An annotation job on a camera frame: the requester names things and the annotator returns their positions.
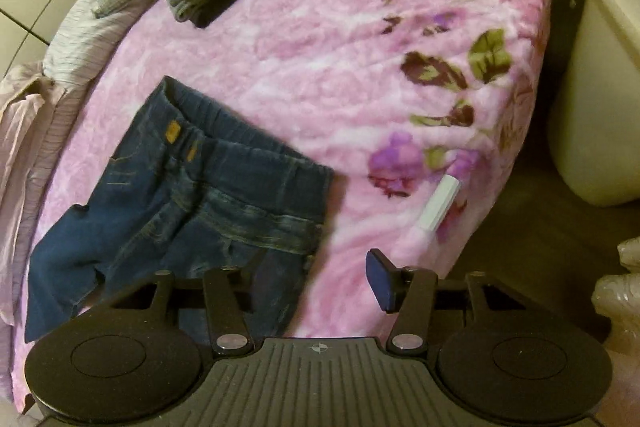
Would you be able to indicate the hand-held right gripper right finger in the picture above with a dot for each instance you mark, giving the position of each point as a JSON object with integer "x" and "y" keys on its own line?
{"x": 384, "y": 279}

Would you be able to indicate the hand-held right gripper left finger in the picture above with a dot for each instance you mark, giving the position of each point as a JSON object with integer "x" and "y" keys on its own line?
{"x": 226, "y": 294}

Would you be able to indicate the dark blue denim pants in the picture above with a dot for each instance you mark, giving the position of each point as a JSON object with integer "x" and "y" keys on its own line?
{"x": 210, "y": 187}

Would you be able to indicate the white marker pen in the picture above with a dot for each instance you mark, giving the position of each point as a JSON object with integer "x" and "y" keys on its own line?
{"x": 440, "y": 204}

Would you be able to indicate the pink floral blanket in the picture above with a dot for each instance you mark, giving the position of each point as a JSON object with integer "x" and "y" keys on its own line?
{"x": 325, "y": 72}

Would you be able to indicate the clear plastic wrapped bundle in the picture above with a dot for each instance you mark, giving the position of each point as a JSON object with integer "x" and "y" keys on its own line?
{"x": 620, "y": 297}

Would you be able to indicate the pale pink duvet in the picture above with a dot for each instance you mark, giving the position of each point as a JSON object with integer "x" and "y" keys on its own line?
{"x": 22, "y": 147}

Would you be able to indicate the cream plastic bin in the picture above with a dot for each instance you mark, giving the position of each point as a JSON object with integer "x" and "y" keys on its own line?
{"x": 600, "y": 97}

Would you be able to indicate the white striped bed sheet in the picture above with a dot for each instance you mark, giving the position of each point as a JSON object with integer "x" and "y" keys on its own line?
{"x": 80, "y": 37}

